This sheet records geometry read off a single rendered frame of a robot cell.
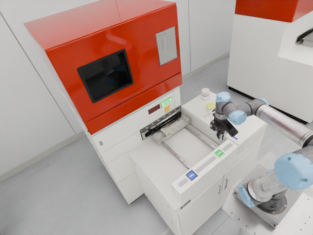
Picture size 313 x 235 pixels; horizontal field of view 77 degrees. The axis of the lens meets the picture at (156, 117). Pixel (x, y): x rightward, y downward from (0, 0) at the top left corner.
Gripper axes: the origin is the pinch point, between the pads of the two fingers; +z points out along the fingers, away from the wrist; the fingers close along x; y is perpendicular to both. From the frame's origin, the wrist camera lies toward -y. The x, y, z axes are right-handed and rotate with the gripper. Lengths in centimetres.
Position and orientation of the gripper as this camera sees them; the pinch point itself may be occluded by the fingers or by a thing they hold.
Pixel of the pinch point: (221, 140)
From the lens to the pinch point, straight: 133.9
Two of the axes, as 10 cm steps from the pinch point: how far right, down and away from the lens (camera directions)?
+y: -5.8, -4.8, 6.6
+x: -8.0, 4.8, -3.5
